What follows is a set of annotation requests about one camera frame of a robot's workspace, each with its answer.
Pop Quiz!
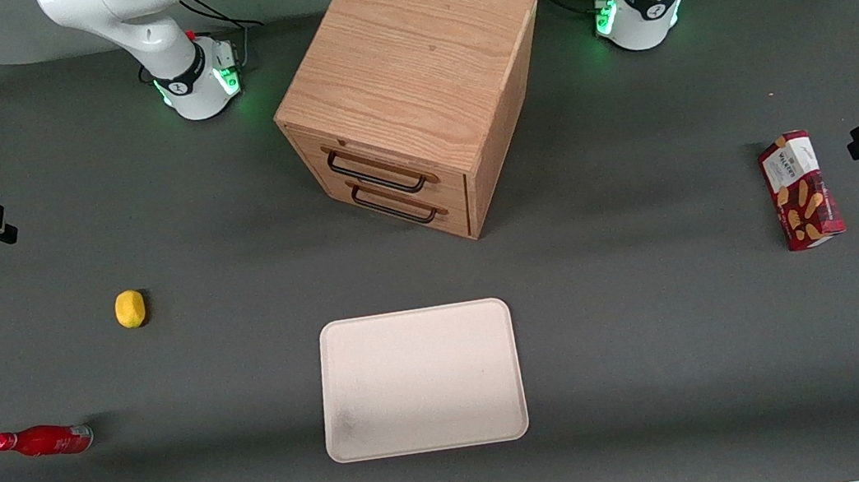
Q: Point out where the red coke bottle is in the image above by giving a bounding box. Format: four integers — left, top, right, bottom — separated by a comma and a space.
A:
0, 419, 96, 464

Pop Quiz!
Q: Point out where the cream rectangular tray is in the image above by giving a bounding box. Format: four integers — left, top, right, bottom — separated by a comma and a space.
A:
309, 295, 532, 465

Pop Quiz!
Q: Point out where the black right arm base cable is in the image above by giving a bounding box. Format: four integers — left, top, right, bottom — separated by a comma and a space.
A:
178, 0, 271, 76

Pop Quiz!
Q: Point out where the wooden drawer front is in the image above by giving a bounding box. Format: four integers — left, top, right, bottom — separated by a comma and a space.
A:
303, 155, 474, 259
287, 107, 471, 230

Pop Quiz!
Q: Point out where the black metal drawer handle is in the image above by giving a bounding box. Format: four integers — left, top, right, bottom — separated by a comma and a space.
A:
346, 169, 449, 234
321, 132, 441, 206

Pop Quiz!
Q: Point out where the yellow lemon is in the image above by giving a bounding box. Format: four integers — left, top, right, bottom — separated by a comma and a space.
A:
113, 288, 149, 331

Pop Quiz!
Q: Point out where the red shortbread cookie box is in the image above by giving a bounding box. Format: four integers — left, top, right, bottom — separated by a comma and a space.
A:
755, 126, 848, 255

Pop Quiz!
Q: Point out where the wooden drawer cabinet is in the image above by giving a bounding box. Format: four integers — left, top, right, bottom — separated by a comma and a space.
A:
258, 0, 568, 264

